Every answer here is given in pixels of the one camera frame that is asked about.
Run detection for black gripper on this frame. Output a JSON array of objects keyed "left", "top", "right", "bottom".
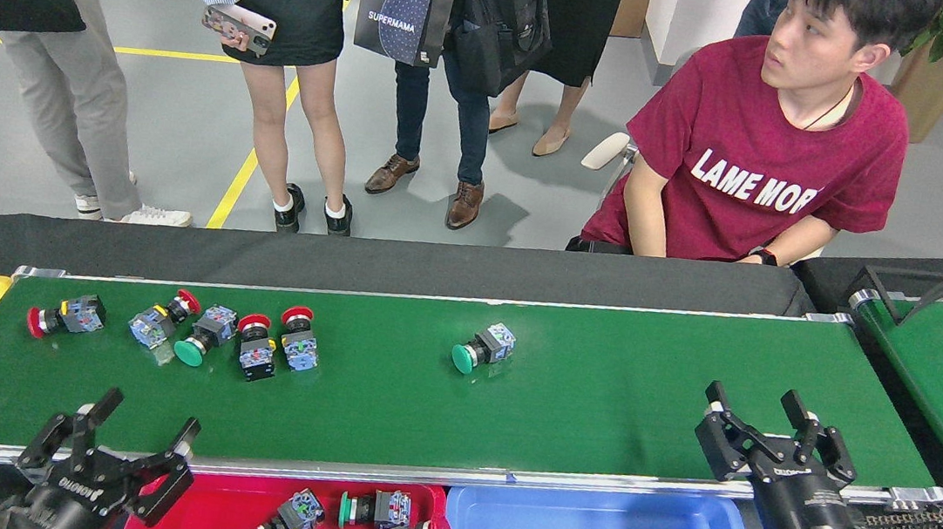
[
  {"left": 0, "top": 378, "right": 204, "bottom": 529},
  {"left": 685, "top": 379, "right": 871, "bottom": 529}
]

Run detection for green push button switch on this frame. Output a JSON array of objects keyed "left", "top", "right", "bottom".
[
  {"left": 172, "top": 301, "right": 240, "bottom": 371},
  {"left": 336, "top": 485, "right": 414, "bottom": 529},
  {"left": 449, "top": 317, "right": 519, "bottom": 381}
]

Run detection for red plastic tray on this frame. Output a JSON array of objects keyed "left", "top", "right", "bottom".
[{"left": 119, "top": 452, "right": 453, "bottom": 529}]

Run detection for long green conveyor belt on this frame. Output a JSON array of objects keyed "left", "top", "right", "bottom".
[{"left": 0, "top": 226, "right": 943, "bottom": 529}]

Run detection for seated person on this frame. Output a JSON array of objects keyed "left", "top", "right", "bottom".
[{"left": 565, "top": 0, "right": 943, "bottom": 287}]

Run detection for standing person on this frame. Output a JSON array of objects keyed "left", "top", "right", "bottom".
[
  {"left": 153, "top": 0, "right": 377, "bottom": 241},
  {"left": 0, "top": 0, "right": 216, "bottom": 232},
  {"left": 734, "top": 0, "right": 794, "bottom": 44},
  {"left": 358, "top": 0, "right": 506, "bottom": 233},
  {"left": 484, "top": 0, "right": 626, "bottom": 166}
]

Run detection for smartphone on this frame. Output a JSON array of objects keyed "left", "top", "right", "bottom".
[{"left": 199, "top": 2, "right": 279, "bottom": 58}]

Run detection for cardboard box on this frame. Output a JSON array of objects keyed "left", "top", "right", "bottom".
[{"left": 609, "top": 0, "right": 654, "bottom": 41}]

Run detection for black tote bag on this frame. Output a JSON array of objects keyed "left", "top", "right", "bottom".
[{"left": 446, "top": 0, "right": 558, "bottom": 103}]

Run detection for dark printed shopping bag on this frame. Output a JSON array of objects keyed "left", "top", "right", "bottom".
[{"left": 351, "top": 0, "right": 456, "bottom": 71}]

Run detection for black drive chain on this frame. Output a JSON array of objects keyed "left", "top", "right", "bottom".
[{"left": 851, "top": 498, "right": 943, "bottom": 529}]

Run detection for black metal guide frame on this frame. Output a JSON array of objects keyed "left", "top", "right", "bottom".
[{"left": 858, "top": 264, "right": 943, "bottom": 325}]

